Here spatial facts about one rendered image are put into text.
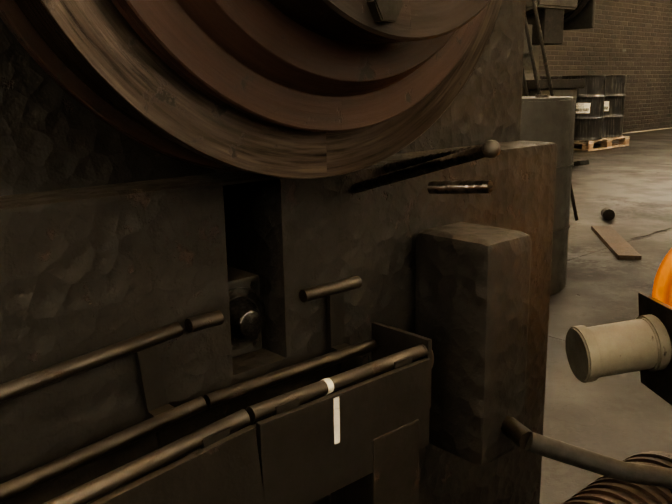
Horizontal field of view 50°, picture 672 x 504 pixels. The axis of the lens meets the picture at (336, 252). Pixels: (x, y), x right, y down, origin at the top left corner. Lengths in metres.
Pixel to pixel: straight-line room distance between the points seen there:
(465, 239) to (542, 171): 0.26
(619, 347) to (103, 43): 0.58
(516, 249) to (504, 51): 0.32
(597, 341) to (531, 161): 0.25
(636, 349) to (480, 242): 0.21
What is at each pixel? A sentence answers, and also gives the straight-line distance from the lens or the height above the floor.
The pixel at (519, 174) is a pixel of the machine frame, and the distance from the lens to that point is 0.92.
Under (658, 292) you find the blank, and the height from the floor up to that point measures 0.73.
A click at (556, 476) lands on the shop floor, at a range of 1.95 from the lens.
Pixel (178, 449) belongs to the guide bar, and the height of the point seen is 0.71.
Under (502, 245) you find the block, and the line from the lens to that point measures 0.73.
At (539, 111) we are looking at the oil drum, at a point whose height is 0.83.
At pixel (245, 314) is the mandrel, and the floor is 0.75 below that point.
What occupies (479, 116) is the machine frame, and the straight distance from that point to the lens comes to 0.94.
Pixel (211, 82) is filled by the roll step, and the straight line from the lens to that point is 0.47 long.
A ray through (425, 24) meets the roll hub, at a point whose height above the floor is 0.99.
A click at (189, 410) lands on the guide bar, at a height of 0.70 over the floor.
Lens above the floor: 0.95
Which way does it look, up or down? 13 degrees down
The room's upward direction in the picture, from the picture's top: 1 degrees counter-clockwise
